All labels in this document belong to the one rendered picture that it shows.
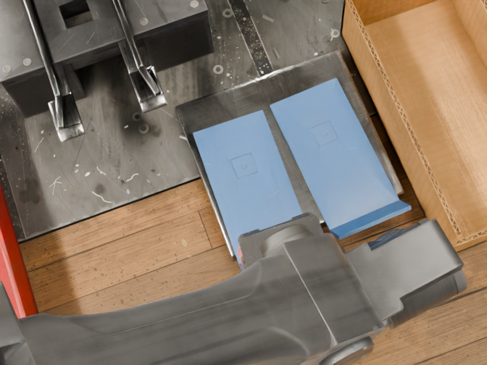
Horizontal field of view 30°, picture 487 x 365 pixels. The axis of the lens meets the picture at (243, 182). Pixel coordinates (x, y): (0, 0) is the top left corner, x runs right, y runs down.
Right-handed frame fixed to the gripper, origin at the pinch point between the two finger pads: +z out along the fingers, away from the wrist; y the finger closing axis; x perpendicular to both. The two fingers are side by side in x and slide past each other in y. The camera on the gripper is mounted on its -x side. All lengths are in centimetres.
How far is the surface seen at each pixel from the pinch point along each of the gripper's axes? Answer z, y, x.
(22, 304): 0.0, 3.5, 22.0
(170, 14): 7.9, 23.1, 1.8
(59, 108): 4.7, 18.1, 13.9
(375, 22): 13.0, 16.3, -17.7
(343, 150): 5.3, 6.4, -9.5
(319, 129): 6.6, 8.7, -8.1
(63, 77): 6.6, 20.6, 12.9
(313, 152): 5.7, 7.1, -6.8
